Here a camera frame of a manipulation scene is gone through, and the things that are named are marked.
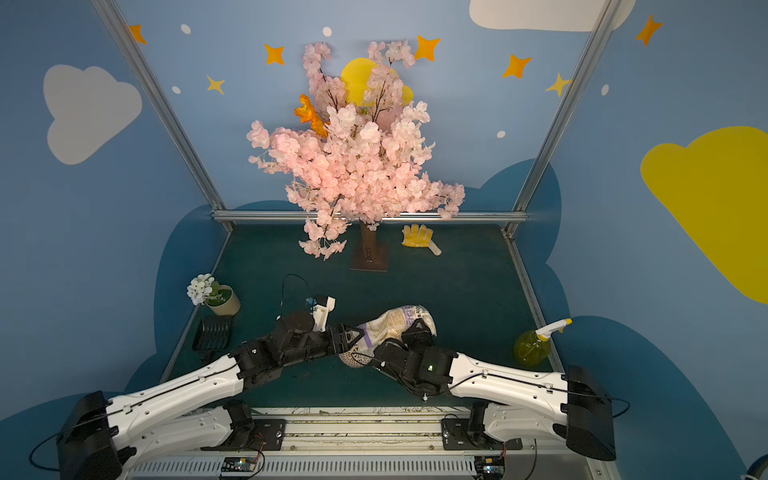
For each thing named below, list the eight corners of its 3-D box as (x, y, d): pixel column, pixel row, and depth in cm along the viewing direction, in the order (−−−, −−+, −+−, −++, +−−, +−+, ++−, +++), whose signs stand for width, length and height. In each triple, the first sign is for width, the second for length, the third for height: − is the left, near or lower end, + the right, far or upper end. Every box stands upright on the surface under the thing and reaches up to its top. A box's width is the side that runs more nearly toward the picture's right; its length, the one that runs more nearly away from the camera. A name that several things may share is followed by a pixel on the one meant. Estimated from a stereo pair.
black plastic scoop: (188, 360, 88) (184, 357, 86) (205, 319, 97) (202, 316, 95) (222, 360, 88) (219, 357, 86) (237, 319, 97) (234, 316, 95)
